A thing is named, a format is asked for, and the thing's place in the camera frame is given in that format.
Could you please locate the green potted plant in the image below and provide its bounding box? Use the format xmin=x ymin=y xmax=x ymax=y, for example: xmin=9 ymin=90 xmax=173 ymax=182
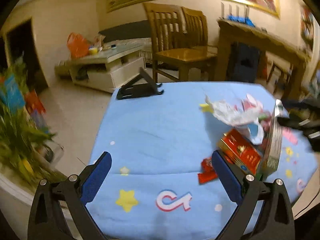
xmin=1 ymin=56 xmax=59 ymax=187

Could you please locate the blue cartoon tablecloth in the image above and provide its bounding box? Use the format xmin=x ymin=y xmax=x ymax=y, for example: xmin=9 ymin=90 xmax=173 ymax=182
xmin=85 ymin=81 xmax=318 ymax=240

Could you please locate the wooden dining table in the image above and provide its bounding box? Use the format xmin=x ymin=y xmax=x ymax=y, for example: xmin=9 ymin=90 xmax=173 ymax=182
xmin=213 ymin=18 xmax=309 ymax=100

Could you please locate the black phone stand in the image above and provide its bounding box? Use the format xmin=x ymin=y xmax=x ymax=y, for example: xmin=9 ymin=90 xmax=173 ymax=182
xmin=117 ymin=67 xmax=164 ymax=100

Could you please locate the white tissue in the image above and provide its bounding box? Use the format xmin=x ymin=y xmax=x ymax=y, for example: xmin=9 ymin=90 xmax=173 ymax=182
xmin=205 ymin=94 xmax=271 ymax=145

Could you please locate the red cigarette pack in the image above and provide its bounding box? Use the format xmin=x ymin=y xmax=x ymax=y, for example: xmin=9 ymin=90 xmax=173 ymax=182
xmin=217 ymin=129 xmax=261 ymax=176

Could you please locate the blue plastic stool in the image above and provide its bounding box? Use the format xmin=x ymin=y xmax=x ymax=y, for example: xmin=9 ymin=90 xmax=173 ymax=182
xmin=227 ymin=43 xmax=260 ymax=83

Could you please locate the black wifi router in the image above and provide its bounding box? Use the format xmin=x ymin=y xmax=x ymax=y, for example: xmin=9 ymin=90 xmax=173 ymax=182
xmin=220 ymin=2 xmax=249 ymax=20

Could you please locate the front wooden chair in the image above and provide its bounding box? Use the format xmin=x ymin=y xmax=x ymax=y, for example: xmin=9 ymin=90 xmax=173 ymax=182
xmin=143 ymin=2 xmax=217 ymax=82

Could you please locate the wooden chair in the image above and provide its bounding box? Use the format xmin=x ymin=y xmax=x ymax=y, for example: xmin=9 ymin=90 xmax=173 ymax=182
xmin=143 ymin=2 xmax=217 ymax=82
xmin=182 ymin=7 xmax=209 ymax=54

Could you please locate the white coffee table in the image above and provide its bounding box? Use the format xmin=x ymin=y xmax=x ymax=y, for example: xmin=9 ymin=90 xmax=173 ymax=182
xmin=55 ymin=44 xmax=145 ymax=93

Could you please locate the orange plastic bag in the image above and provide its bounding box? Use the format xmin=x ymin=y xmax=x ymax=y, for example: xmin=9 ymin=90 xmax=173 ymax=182
xmin=67 ymin=33 xmax=90 ymax=59

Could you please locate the blue gift box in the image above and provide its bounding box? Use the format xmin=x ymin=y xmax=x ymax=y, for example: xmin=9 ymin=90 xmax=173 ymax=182
xmin=1 ymin=74 xmax=25 ymax=114

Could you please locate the red gift box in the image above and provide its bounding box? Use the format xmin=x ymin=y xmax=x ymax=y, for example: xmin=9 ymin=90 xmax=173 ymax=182
xmin=24 ymin=90 xmax=46 ymax=114

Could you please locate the dark sofa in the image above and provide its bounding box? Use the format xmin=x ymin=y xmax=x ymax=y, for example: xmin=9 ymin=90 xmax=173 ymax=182
xmin=99 ymin=20 xmax=151 ymax=43

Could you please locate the red snack wrapper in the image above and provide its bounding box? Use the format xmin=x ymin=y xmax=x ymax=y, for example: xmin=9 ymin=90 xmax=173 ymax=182
xmin=198 ymin=158 xmax=218 ymax=184

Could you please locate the blue plastic bag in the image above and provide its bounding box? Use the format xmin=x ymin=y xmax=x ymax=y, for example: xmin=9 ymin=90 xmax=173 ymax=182
xmin=227 ymin=15 xmax=255 ymax=27

